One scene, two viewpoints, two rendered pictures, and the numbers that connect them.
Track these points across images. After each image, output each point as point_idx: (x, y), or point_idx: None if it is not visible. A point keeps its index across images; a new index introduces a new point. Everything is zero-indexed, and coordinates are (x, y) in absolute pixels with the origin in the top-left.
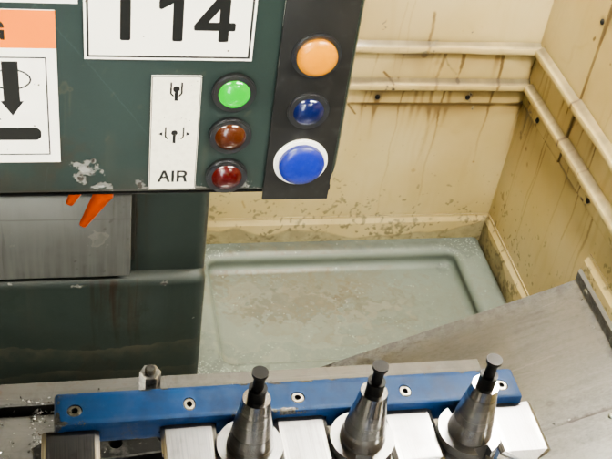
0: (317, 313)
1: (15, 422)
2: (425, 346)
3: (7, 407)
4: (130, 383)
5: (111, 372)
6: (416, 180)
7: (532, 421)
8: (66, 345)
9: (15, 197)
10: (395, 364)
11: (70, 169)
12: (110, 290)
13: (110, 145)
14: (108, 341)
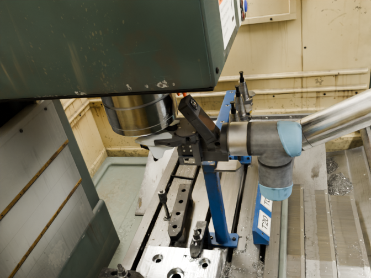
0: (109, 204)
1: (144, 253)
2: (151, 167)
3: (136, 255)
4: (144, 219)
5: (105, 260)
6: (86, 151)
7: None
8: (92, 263)
9: (58, 214)
10: (170, 157)
11: (236, 26)
12: (90, 228)
13: (236, 15)
14: (99, 249)
